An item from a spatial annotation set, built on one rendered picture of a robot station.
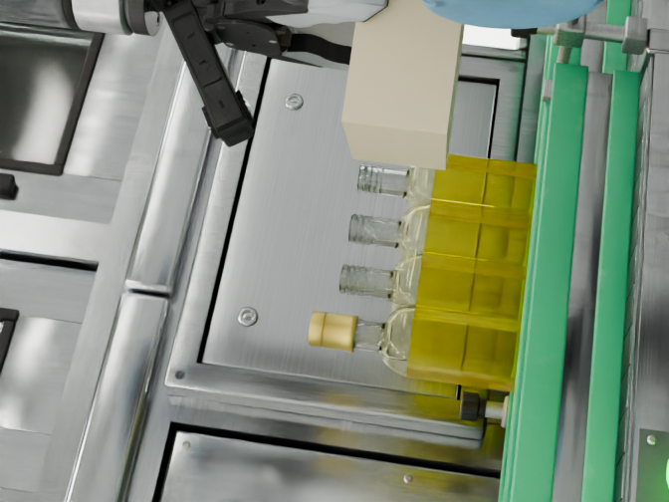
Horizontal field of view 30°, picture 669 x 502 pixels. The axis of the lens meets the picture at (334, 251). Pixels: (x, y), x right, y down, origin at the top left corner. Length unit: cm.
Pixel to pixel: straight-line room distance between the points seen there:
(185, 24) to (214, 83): 5
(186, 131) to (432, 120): 64
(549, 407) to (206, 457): 44
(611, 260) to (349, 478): 39
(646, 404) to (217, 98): 42
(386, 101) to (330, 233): 52
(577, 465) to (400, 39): 37
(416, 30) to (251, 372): 53
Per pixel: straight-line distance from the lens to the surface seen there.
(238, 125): 95
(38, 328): 144
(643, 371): 104
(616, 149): 116
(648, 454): 102
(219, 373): 133
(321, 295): 136
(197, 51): 96
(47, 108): 159
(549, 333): 106
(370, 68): 90
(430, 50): 90
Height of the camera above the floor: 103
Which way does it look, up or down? 6 degrees up
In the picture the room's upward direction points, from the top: 82 degrees counter-clockwise
